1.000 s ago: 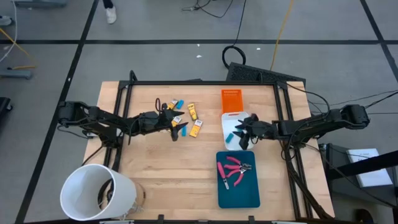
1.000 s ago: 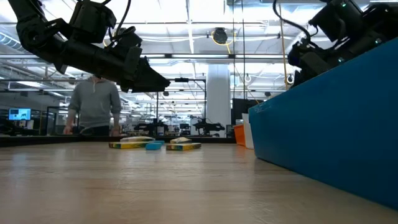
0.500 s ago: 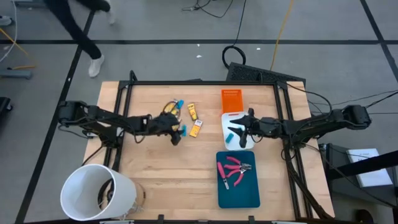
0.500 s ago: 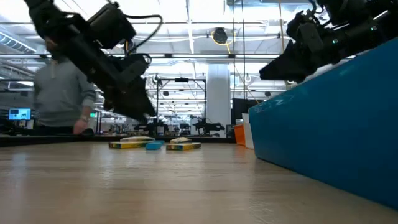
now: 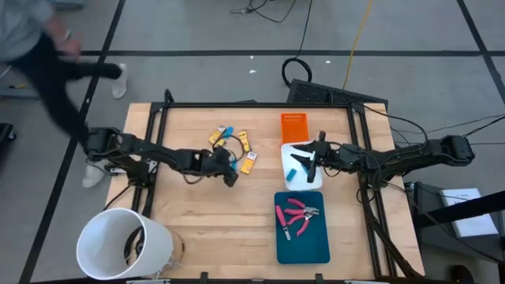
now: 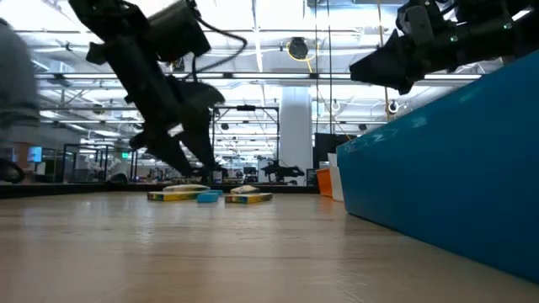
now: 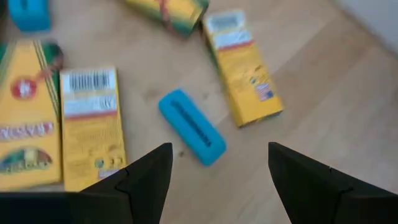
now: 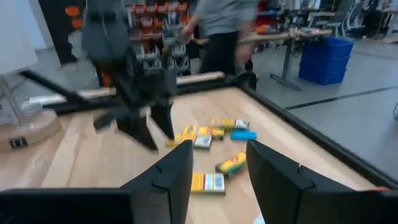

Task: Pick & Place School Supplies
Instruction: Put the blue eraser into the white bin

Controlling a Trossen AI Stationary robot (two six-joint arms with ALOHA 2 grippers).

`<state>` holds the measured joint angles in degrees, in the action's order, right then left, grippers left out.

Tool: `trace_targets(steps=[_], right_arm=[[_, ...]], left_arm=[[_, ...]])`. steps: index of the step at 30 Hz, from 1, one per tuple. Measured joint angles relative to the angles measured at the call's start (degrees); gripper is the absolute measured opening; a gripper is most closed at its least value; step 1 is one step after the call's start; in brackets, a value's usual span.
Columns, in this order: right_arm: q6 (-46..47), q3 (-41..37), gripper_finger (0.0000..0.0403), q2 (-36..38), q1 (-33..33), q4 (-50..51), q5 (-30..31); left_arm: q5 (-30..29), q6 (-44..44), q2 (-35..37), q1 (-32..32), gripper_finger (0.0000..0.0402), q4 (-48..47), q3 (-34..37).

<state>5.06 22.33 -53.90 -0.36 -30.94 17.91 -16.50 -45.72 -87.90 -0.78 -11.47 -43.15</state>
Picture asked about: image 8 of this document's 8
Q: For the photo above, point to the person's hand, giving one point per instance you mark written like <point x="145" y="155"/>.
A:
<point x="187" y="35"/>

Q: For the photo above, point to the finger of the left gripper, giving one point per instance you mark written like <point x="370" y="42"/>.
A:
<point x="163" y="119"/>
<point x="136" y="127"/>

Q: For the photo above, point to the person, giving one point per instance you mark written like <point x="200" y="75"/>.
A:
<point x="224" y="46"/>

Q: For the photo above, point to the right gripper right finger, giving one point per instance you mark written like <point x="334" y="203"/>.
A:
<point x="295" y="199"/>

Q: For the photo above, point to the red grey parts shelf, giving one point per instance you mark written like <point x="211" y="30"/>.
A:
<point x="155" y="34"/>

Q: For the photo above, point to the blue stacked bins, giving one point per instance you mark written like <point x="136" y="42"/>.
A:
<point x="325" y="60"/>

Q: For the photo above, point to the wooden top metal table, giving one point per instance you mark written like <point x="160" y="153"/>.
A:
<point x="289" y="35"/>

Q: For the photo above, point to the white bucket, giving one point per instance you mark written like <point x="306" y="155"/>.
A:
<point x="28" y="130"/>

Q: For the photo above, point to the teal stapler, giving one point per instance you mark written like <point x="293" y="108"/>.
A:
<point x="244" y="135"/>

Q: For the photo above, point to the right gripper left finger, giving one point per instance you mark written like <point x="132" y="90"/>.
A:
<point x="109" y="208"/>

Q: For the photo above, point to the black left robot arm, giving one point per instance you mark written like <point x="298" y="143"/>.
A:
<point x="105" y="34"/>

